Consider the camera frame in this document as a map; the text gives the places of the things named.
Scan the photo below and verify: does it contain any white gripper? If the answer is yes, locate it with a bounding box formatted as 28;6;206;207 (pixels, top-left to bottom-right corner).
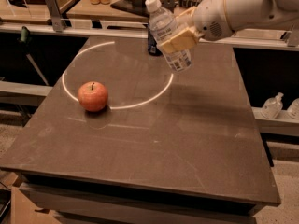
158;0;233;53

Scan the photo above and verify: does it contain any clear plastic water bottle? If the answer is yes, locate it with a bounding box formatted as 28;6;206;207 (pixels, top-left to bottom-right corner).
145;0;192;72

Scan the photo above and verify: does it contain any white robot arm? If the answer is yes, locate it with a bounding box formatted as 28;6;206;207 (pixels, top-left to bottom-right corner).
158;0;299;53

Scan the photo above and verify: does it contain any clear sanitizer bottle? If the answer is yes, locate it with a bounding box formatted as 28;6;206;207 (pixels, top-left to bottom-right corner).
261;92;284;119

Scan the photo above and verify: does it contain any black power strip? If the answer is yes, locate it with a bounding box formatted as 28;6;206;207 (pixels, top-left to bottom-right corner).
178;0;200;8

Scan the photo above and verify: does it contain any blue soda can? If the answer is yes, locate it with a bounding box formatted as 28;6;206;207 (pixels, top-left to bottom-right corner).
148;29;162;56

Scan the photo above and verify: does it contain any black monitor stand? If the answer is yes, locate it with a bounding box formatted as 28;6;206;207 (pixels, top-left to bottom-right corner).
111;0;149;17

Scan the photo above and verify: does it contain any red apple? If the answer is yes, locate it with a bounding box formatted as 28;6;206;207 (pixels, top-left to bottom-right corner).
78;81;108;112

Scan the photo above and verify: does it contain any centre metal bracket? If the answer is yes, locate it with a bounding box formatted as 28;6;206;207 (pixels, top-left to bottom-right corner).
163;0;175;12

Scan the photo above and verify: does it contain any metal bracket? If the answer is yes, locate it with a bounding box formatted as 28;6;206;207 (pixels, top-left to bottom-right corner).
163;0;175;12
281;24;299;47
45;0;66;32

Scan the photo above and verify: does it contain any right metal bracket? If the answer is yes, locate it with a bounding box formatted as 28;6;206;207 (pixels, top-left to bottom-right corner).
281;24;299;47

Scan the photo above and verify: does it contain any left metal bracket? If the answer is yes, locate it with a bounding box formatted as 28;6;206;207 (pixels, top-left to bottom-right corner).
45;0;66;32

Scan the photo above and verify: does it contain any green handled tool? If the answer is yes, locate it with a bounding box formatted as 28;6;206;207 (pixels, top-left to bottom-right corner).
18;26;49;86

